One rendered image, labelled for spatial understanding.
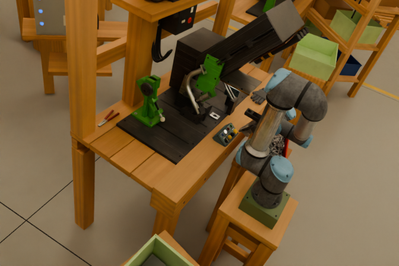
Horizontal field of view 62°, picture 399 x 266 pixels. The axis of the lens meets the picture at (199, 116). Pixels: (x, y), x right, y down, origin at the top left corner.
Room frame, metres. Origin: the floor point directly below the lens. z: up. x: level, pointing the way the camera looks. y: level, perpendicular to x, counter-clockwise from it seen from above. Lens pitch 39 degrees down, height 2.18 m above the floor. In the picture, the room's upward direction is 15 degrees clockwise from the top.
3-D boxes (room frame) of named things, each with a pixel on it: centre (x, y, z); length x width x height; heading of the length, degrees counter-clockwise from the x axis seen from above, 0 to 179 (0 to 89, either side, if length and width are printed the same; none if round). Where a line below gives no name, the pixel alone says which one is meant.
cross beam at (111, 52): (1.90, 0.36, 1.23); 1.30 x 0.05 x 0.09; 157
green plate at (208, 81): (1.66, 0.00, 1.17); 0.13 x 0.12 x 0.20; 157
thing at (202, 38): (1.91, 0.11, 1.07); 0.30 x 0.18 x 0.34; 157
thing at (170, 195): (1.65, -0.23, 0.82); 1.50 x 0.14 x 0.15; 157
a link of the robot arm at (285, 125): (1.32, -0.39, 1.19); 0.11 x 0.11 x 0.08; 67
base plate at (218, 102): (1.76, 0.02, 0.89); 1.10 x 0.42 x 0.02; 157
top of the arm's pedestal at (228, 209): (1.09, -0.42, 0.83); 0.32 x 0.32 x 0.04; 68
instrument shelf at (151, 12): (1.86, 0.26, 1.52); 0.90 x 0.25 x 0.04; 157
